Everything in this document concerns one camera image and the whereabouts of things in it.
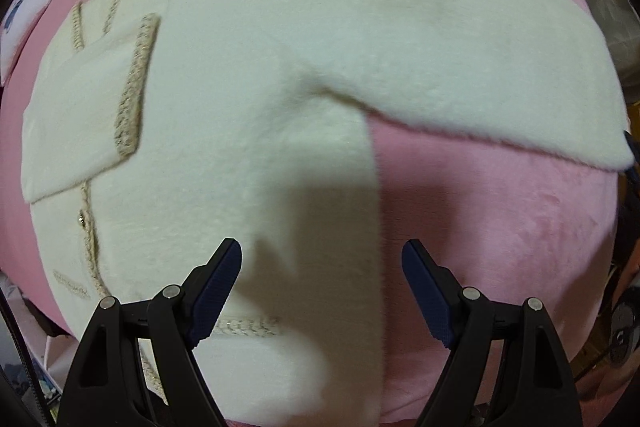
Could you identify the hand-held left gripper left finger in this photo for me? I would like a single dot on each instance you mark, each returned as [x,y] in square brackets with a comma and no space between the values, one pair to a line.
[215,292]

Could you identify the white fuzzy jacket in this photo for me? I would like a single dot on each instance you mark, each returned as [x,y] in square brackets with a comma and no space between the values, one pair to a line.
[260,107]

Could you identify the pink plush blanket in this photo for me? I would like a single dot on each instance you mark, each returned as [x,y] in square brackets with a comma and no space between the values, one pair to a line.
[500,227]

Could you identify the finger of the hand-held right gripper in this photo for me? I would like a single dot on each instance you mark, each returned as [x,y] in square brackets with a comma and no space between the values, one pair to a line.
[631,152]

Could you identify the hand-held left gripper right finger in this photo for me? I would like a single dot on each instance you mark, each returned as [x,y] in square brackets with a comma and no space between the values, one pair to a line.
[430,294]

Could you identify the white printed pillow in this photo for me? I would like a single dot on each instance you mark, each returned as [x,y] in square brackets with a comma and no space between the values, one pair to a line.
[30,12]

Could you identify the cream ruffled cover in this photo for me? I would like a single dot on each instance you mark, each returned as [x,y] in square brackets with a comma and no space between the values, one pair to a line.
[612,7]

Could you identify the dark grey device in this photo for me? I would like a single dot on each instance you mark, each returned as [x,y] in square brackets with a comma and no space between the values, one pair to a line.
[622,327]

